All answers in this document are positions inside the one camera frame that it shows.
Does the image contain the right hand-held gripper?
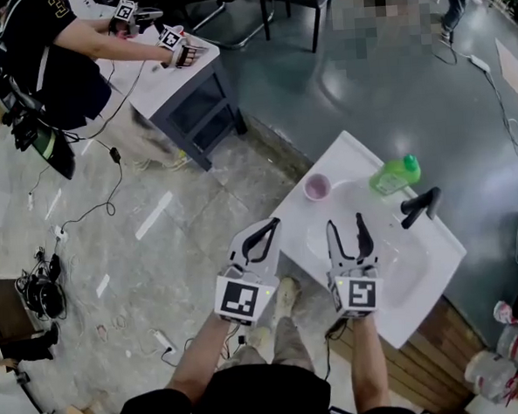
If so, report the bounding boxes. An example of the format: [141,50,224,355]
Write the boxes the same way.
[321,210,386,322]

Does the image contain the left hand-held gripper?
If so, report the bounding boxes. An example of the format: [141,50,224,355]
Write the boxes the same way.
[209,216,290,331]

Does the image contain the pink plastic cup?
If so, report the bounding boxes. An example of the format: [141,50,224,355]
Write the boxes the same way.
[302,171,334,204]

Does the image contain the green soap bottle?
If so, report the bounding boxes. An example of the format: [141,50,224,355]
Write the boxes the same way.
[366,153,424,197]

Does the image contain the person's left forearm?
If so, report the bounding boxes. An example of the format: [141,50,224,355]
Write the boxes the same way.
[162,309,251,405]

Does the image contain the person's right forearm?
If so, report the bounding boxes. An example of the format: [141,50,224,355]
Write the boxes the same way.
[346,314,393,414]

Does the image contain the person's beige shoe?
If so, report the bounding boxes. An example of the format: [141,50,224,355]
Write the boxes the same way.
[272,275,305,321]
[247,324,273,351]

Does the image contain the white ceramic sink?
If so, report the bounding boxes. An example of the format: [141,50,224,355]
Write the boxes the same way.
[264,122,474,358]

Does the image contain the black faucet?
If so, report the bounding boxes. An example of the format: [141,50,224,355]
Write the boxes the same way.
[398,185,445,231]

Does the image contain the person's beige trousers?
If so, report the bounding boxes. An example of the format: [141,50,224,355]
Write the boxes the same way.
[212,314,317,380]

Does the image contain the wooden sink cabinet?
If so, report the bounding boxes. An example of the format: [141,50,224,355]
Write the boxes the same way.
[324,291,494,414]

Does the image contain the person's black shirt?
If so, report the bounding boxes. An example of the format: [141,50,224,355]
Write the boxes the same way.
[93,353,424,414]

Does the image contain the pink white packet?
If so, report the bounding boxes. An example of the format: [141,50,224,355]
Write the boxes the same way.
[492,299,518,325]

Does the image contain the black green hanging pack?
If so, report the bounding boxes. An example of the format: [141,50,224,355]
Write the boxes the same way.
[29,121,78,183]

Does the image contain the black mesh office chair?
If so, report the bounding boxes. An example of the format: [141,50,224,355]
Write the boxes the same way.
[187,0,279,52]

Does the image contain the flat cardboard sheet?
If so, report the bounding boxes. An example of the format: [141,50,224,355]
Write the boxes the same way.
[493,36,518,116]

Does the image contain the black cable with adapter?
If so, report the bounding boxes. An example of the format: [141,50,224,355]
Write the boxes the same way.
[55,137,128,236]

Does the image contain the white table dark frame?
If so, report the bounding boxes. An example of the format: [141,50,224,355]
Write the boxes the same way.
[78,0,252,180]

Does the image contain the long white cable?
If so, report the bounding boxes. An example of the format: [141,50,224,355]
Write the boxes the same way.
[432,32,518,273]

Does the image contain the bundle of black cables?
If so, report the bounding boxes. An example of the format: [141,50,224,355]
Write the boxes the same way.
[10,252,70,323]

